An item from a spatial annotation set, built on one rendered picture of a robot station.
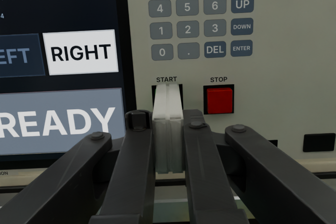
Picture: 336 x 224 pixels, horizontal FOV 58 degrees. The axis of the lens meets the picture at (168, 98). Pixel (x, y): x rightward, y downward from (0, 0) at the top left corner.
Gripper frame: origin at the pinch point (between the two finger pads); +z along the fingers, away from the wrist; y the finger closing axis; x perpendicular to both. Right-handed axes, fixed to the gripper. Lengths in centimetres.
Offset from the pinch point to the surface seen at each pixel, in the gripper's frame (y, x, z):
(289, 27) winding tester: 8.7, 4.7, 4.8
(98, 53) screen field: -4.8, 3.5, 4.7
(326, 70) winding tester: 11.5, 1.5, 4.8
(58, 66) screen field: -7.8, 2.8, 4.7
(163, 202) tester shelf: -0.7, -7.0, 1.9
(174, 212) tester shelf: 0.1, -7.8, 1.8
